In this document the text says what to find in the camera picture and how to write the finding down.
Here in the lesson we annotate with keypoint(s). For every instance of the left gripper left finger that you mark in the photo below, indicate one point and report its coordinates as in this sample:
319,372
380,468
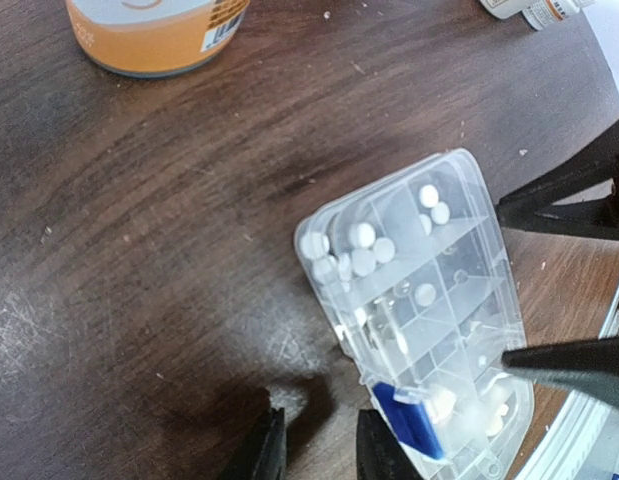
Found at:
262,455

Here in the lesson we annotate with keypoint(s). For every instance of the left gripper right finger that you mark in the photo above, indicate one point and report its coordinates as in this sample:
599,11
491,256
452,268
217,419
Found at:
378,454

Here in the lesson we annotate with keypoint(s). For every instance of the clear plastic pill organizer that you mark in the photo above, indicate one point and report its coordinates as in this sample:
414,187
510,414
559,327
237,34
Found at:
445,324

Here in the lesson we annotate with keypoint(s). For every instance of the small white bottle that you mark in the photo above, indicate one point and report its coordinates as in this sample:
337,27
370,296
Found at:
544,13
504,9

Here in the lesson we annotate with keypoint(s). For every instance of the grey lid vitamin bottle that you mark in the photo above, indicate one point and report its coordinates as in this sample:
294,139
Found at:
154,38

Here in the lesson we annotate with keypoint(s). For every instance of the cream pills in organizer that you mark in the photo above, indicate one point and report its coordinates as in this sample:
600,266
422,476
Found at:
469,416

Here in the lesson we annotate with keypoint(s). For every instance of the white pills in organizer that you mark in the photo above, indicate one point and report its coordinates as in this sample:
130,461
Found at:
357,247

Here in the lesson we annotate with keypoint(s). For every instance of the front aluminium rail base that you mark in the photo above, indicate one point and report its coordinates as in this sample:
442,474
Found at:
581,443

